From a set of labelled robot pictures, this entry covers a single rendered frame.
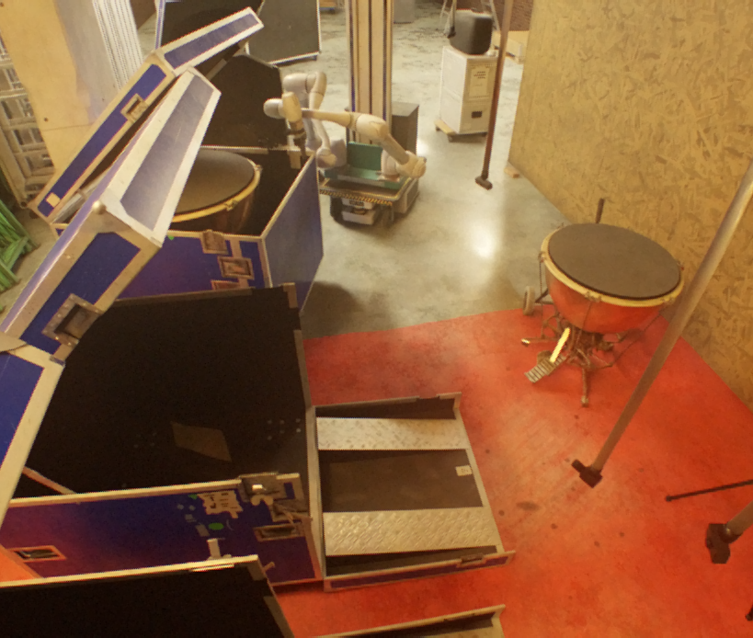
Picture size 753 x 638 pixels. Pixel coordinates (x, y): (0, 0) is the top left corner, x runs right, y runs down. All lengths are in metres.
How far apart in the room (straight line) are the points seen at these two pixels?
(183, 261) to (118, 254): 1.68
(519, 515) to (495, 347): 1.11
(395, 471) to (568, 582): 0.91
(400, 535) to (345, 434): 0.56
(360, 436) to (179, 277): 1.23
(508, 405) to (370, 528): 1.09
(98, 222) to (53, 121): 2.59
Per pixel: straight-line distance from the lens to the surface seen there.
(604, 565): 2.49
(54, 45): 3.30
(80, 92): 3.35
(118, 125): 2.35
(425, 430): 2.56
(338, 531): 2.17
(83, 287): 0.96
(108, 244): 0.89
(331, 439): 2.40
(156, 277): 2.73
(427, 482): 2.45
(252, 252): 2.36
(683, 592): 2.60
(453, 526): 2.32
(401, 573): 2.16
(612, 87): 4.12
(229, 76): 6.06
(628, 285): 2.50
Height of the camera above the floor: 2.14
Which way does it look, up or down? 42 degrees down
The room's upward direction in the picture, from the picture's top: straight up
